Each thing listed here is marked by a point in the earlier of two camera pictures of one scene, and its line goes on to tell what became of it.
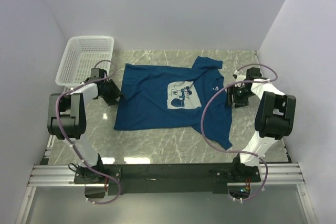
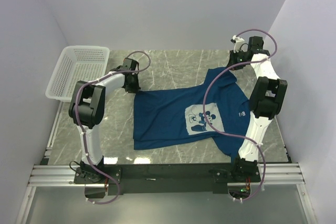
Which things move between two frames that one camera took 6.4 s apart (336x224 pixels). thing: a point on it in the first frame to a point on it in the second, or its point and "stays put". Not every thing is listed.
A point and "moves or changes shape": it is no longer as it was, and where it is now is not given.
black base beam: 167,179 stays put
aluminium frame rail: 55,176 stays put
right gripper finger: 230,91 to 232,60
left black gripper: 113,93 to 133,86
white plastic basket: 82,54 moves or changes shape
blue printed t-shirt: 154,97 moves or changes shape
